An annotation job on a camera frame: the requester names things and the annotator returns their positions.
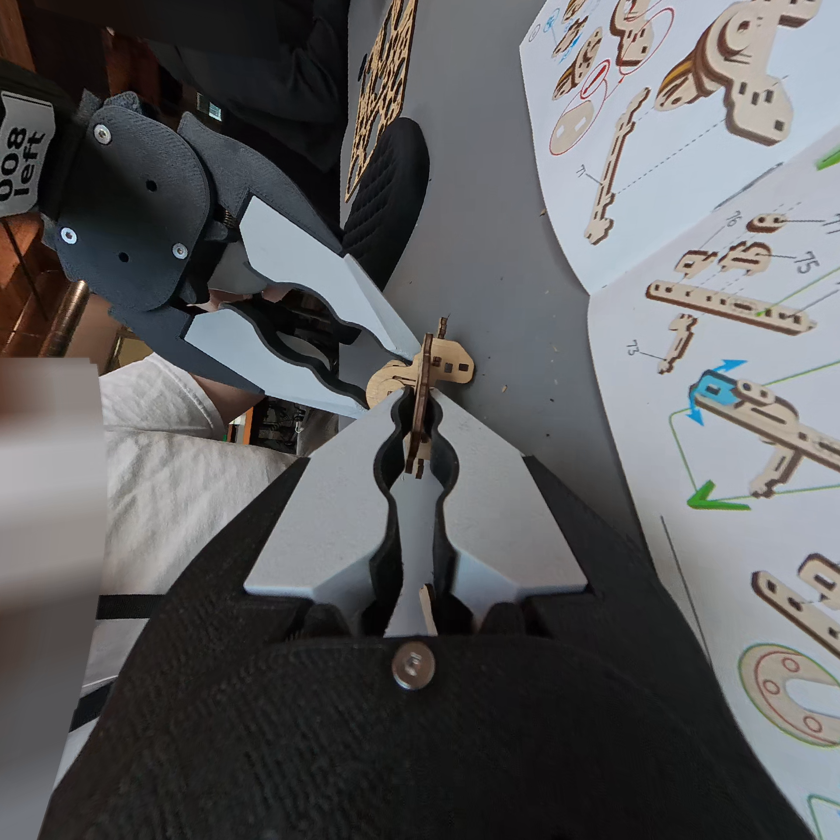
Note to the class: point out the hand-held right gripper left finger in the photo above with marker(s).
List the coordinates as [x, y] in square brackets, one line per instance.
[315, 525]

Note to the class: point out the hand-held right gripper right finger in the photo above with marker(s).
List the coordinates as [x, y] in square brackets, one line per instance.
[518, 525]

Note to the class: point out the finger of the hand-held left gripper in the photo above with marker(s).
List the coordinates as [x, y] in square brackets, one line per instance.
[282, 243]
[229, 338]

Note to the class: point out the wooden puzzle strip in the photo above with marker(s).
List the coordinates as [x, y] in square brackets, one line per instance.
[420, 420]

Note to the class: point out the wooden wheel assembly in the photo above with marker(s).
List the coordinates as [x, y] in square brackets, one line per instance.
[453, 364]

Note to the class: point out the person's left forearm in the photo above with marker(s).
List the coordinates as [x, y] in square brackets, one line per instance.
[233, 417]

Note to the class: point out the grey desk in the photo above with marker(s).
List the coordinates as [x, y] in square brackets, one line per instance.
[512, 295]

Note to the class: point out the pale wooden stick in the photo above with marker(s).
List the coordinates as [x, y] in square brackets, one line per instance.
[428, 610]

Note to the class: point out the white shirt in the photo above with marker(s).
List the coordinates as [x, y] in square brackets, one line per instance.
[184, 499]

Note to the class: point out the metal pipe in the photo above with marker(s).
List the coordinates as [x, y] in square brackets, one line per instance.
[62, 318]

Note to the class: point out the dark cloth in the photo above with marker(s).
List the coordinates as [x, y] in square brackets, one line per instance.
[275, 79]

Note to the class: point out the laser-cut wooden puzzle sheet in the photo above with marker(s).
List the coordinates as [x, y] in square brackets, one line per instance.
[384, 65]

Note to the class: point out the instruction booklet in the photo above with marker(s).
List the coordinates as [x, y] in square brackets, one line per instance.
[689, 394]

